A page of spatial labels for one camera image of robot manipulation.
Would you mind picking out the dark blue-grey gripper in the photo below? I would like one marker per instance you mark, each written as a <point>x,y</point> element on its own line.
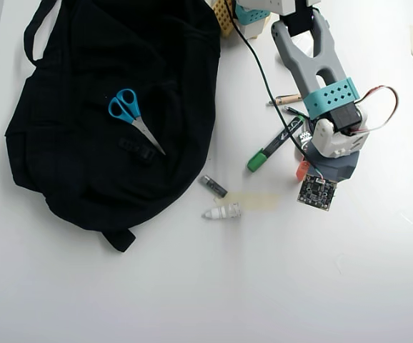
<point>339,168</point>

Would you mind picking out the grey white teal robot arm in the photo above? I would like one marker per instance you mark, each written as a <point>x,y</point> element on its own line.
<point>306,60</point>

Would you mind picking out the black fabric bag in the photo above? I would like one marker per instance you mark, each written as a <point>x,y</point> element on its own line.
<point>85,71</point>

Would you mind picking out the black marker green cap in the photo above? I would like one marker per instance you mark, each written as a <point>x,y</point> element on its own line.
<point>256,162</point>

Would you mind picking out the long yellowish tape strip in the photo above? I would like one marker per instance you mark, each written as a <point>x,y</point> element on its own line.
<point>256,200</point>

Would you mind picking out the thin black pen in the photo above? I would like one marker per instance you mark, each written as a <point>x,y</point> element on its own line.
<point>296,110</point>

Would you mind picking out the wooden ballpoint pen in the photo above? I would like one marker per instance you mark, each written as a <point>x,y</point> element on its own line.
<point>288,99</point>

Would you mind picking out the white ribbed plastic cone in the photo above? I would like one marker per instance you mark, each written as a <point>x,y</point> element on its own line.
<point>224,211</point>

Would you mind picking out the small black grey cylinder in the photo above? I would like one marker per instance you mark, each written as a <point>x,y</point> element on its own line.
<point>213,186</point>

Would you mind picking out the yellow perforated block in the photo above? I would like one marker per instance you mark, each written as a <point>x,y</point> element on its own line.
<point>222,18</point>

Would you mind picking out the black camera circuit board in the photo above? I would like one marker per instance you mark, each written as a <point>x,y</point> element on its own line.
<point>315,193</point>

